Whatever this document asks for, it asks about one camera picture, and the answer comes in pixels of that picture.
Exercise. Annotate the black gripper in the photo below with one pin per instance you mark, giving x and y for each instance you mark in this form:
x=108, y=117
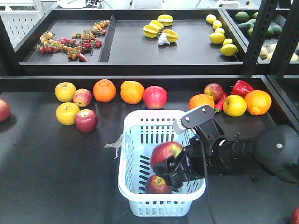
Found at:
x=199, y=160

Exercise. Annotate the dark red apple front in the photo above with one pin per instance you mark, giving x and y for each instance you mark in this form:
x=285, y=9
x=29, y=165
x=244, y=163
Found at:
x=157, y=185

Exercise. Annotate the dark red apple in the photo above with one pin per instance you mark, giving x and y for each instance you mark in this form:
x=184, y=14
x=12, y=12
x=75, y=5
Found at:
x=157, y=185
x=294, y=219

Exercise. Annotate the red apple bottom edge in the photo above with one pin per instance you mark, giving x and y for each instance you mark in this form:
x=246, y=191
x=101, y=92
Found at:
x=165, y=150

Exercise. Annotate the light blue plastic basket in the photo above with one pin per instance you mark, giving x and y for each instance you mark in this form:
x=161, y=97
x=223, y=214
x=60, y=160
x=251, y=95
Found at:
x=142, y=131

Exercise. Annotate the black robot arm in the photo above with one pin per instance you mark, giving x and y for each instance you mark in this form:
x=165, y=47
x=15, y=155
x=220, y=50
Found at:
x=275, y=149

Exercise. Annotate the orange left of group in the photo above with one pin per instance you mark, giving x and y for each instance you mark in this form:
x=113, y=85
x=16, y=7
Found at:
x=200, y=100

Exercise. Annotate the orange of group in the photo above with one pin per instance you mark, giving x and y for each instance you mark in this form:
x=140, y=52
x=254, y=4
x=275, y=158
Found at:
x=258, y=102
x=200, y=100

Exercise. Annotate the pink red apple middle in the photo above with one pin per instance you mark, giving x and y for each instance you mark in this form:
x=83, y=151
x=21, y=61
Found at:
x=155, y=97

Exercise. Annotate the red chili pepper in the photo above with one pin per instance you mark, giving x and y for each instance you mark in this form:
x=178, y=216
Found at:
x=219, y=105

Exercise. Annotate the orange near pink apple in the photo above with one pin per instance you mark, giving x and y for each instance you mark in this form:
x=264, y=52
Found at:
x=132, y=92

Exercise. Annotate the yellow apple in group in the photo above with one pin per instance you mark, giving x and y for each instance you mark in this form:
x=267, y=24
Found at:
x=234, y=106

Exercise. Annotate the red-green apple behind group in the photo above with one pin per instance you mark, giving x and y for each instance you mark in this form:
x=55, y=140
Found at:
x=214, y=90

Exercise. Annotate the red apple front left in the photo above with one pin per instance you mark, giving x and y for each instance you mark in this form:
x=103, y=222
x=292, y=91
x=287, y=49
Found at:
x=86, y=120

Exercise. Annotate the orange with navel top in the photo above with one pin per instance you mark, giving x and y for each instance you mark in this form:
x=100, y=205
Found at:
x=104, y=91

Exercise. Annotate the red bell pepper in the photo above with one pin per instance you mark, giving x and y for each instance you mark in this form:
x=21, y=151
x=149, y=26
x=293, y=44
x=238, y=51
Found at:
x=241, y=88

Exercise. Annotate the orange right of group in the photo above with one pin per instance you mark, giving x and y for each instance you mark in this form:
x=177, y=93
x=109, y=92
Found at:
x=258, y=102

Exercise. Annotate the small red striped apple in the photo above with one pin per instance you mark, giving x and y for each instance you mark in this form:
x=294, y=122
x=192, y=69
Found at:
x=82, y=97

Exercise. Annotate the yellow apple front left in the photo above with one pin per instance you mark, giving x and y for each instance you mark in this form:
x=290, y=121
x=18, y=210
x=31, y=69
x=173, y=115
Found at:
x=66, y=112

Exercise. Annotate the dark red apple far right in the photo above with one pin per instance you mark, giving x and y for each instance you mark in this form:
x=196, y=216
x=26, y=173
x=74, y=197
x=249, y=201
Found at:
x=294, y=219

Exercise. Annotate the white garlic bulb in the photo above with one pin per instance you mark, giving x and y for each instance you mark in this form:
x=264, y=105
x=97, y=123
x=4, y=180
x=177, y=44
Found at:
x=163, y=40

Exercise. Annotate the large lemon front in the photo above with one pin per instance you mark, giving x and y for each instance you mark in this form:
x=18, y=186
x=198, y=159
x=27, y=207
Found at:
x=229, y=50

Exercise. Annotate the large lemon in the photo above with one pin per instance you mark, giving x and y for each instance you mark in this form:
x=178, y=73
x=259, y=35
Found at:
x=217, y=38
x=229, y=50

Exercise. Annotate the yellow apple back left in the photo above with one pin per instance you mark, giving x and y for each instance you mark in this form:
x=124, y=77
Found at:
x=65, y=91

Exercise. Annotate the yellow starfruit right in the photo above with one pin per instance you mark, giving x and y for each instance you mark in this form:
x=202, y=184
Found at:
x=171, y=35

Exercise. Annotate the yellow starfruit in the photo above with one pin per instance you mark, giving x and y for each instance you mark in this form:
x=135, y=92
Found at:
x=165, y=19
x=171, y=35
x=150, y=31

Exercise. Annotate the black wooden produce stand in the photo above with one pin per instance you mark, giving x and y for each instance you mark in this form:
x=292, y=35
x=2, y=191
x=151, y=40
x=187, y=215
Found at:
x=55, y=174

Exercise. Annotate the large lemon middle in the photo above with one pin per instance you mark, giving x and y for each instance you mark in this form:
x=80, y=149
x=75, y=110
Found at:
x=217, y=38

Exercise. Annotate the yellow starfruit left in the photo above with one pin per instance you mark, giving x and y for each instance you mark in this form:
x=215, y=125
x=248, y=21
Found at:
x=150, y=31

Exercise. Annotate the yellow starfruit back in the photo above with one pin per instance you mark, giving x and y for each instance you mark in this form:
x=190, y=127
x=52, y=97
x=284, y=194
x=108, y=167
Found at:
x=165, y=19

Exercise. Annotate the cherry tomato vine bunch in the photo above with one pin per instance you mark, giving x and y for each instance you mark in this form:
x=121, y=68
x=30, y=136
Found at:
x=77, y=46

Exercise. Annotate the red apple at stand corner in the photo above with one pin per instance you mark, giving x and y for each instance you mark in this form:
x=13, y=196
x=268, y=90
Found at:
x=5, y=110

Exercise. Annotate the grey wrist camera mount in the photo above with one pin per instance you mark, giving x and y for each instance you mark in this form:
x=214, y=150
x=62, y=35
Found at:
x=192, y=118

